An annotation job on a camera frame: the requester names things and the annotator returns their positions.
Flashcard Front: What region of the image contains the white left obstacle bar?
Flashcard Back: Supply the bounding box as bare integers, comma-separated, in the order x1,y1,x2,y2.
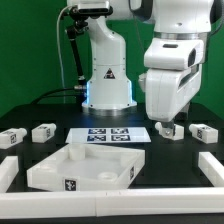
0,156,19,193

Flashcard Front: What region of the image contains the grey cable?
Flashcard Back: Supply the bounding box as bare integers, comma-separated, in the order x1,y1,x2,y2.
55,4,74,89

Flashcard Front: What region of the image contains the white obstacle bar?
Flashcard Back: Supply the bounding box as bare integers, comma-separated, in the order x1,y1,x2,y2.
0,187,224,219
0,156,19,193
198,152,224,187

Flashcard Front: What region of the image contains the white sheet with fiducial markers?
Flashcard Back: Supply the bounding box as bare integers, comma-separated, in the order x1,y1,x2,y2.
66,127,151,144

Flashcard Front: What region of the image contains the black cable on table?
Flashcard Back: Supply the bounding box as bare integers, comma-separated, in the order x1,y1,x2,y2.
30,87,88,105

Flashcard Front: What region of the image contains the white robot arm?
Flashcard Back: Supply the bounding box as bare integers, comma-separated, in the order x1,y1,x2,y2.
67,0,224,130

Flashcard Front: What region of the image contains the white front obstacle bar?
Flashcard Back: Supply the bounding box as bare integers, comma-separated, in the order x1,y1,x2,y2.
0,187,224,219

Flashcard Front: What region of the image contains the white right obstacle bar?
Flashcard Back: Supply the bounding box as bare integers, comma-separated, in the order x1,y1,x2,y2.
198,152,224,187

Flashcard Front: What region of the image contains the camera on robot top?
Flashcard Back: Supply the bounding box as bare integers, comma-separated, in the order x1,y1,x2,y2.
67,0,113,15

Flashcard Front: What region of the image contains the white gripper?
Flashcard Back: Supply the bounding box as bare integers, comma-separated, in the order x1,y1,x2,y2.
138,65,202,130

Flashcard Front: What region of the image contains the white square table top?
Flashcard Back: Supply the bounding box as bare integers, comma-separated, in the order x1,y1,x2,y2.
27,143,145,191

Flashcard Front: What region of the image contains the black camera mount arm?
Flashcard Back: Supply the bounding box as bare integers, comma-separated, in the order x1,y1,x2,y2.
65,19,88,86

